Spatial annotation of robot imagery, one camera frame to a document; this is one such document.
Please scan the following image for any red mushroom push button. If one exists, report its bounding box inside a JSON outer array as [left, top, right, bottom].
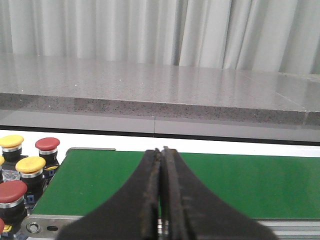
[[0, 219, 13, 235], [0, 180, 28, 234], [35, 137, 60, 176]]

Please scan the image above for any aluminium conveyor frame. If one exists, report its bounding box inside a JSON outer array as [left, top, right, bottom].
[[20, 147, 320, 240]]

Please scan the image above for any yellow mushroom push button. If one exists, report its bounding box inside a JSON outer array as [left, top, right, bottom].
[[0, 155, 5, 183], [15, 156, 46, 204], [0, 134, 24, 163]]

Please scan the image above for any green conveyor belt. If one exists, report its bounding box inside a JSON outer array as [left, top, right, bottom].
[[33, 149, 320, 220]]

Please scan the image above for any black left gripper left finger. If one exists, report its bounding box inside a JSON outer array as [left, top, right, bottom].
[[57, 149, 160, 240]]

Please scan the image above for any white pleated curtain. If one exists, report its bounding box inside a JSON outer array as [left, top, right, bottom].
[[0, 0, 320, 74]]

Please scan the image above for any grey granite counter slab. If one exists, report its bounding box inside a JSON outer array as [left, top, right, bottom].
[[0, 53, 309, 125], [244, 71, 320, 127]]

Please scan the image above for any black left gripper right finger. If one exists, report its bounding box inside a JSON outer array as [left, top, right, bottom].
[[161, 147, 277, 240]]

